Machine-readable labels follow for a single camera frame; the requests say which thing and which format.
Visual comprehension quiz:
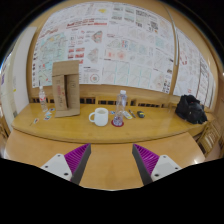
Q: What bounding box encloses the wall poster with diagram grid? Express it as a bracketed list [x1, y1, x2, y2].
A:
[99, 2, 176, 94]

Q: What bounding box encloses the wooden chair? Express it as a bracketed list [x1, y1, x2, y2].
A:
[0, 114, 11, 138]
[196, 118, 224, 158]

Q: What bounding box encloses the white ceramic mug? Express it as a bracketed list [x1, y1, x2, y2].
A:
[88, 107, 110, 128]

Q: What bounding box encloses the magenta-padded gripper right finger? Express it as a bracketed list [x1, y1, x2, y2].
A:
[132, 143, 184, 187]

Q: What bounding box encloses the brown cardboard box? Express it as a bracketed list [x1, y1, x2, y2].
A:
[51, 59, 82, 118]

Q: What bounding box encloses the clear bottle with wide cap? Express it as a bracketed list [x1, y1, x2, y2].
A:
[113, 89, 129, 127]

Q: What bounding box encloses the wall poster with red drawings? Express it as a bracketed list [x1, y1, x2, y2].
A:
[173, 28, 216, 108]

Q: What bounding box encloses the slim clear bottle, red label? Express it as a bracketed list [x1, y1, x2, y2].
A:
[38, 85, 49, 113]

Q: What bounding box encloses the black bag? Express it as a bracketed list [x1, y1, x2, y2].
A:
[174, 94, 208, 125]

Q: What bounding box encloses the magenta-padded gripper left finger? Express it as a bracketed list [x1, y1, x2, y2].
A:
[40, 143, 92, 186]

